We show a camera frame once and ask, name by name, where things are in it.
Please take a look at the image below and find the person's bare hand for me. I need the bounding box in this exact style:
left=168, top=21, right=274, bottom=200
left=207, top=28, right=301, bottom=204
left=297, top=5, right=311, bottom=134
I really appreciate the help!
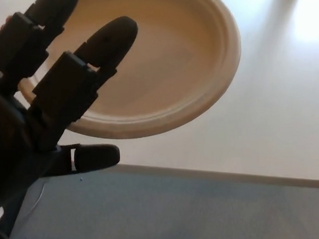
left=0, top=15, right=11, bottom=31

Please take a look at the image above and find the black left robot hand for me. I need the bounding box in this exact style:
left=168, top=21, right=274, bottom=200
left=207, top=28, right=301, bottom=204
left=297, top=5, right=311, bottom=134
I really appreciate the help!
left=0, top=0, right=140, bottom=218

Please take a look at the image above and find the beige round paper plate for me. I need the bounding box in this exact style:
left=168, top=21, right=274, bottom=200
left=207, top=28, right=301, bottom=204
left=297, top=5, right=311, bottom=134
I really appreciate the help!
left=16, top=0, right=244, bottom=143

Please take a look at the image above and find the thin white floor cable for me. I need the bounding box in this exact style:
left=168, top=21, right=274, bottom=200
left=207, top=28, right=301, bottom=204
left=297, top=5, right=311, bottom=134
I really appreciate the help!
left=21, top=183, right=49, bottom=223

